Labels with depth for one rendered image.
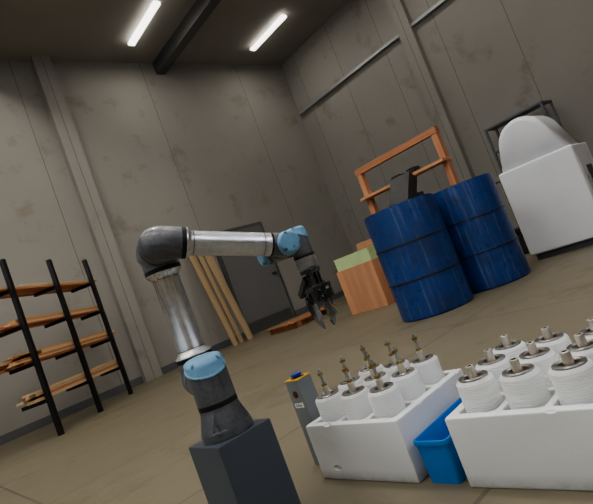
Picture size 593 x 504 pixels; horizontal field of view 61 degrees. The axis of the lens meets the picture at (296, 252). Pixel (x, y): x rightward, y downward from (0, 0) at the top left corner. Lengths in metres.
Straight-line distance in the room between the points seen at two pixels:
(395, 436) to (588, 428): 0.51
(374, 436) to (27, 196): 8.23
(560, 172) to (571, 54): 4.56
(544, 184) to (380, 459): 4.16
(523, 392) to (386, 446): 0.45
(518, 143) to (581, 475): 4.45
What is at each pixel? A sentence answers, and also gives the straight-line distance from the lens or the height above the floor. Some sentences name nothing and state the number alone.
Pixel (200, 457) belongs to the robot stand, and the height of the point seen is 0.27.
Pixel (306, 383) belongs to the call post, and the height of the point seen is 0.29.
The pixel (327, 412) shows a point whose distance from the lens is 1.72.
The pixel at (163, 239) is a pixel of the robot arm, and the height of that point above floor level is 0.89.
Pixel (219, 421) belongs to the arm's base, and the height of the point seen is 0.35.
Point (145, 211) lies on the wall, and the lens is 9.79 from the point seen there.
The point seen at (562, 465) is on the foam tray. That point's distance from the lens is 1.32.
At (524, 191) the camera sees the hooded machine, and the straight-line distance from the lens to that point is 5.47.
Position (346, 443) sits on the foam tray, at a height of 0.12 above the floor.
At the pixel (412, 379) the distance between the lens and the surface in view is 1.63.
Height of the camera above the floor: 0.63
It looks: 3 degrees up
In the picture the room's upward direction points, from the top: 21 degrees counter-clockwise
